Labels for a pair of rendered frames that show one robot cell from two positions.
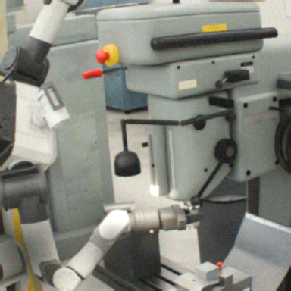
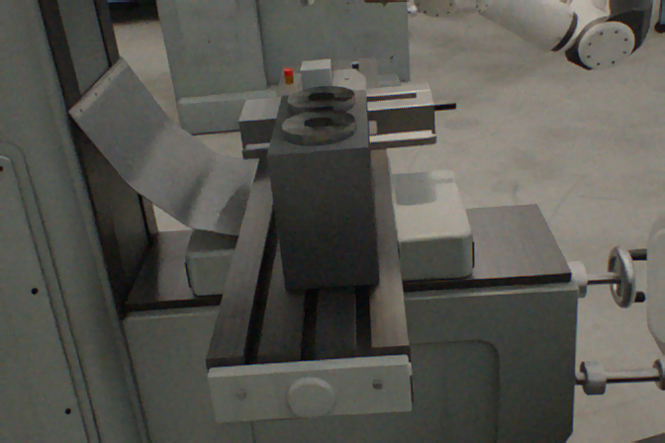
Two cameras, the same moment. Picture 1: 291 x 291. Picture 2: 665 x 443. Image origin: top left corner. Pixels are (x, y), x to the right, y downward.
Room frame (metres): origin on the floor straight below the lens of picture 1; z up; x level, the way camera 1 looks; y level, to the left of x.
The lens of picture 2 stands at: (2.86, 0.65, 1.46)
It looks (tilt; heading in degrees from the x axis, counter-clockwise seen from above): 26 degrees down; 216
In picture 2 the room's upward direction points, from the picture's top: 6 degrees counter-clockwise
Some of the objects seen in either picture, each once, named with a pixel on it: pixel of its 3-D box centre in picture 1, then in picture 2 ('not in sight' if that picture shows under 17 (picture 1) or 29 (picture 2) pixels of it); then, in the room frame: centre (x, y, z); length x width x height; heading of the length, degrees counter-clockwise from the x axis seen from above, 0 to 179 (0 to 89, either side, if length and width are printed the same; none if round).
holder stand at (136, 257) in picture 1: (129, 243); (327, 180); (2.07, 0.09, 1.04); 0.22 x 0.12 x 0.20; 32
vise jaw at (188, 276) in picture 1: (192, 285); (349, 89); (1.70, -0.11, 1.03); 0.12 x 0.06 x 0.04; 32
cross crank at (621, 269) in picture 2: not in sight; (601, 278); (1.52, 0.30, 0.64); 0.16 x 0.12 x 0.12; 122
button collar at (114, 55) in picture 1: (111, 54); not in sight; (1.66, 0.07, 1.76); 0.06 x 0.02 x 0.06; 32
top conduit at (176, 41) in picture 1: (220, 36); not in sight; (1.68, -0.23, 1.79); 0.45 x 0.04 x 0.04; 122
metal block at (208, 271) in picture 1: (207, 274); (317, 80); (1.73, -0.16, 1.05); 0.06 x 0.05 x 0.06; 32
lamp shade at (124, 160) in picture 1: (126, 161); not in sight; (1.64, 0.05, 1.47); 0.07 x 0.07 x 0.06
